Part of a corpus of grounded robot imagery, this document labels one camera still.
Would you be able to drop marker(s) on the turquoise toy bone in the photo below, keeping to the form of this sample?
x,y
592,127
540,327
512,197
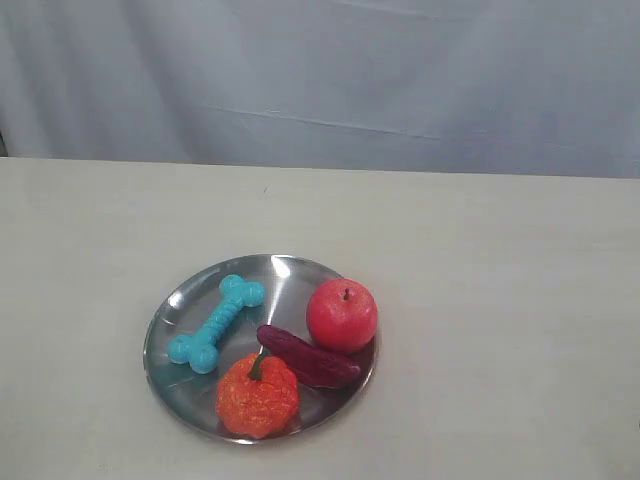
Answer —
x,y
199,350

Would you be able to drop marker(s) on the round stainless steel plate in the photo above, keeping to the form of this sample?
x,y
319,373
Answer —
x,y
190,397

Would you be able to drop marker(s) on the red apple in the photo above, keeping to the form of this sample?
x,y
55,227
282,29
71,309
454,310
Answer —
x,y
342,316

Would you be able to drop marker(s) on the purple toy sweet potato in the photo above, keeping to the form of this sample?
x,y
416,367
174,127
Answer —
x,y
313,366

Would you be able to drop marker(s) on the orange toy pumpkin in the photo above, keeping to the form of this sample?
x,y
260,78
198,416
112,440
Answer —
x,y
257,397

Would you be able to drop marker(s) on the white backdrop cloth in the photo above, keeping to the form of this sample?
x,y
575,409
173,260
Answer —
x,y
517,87

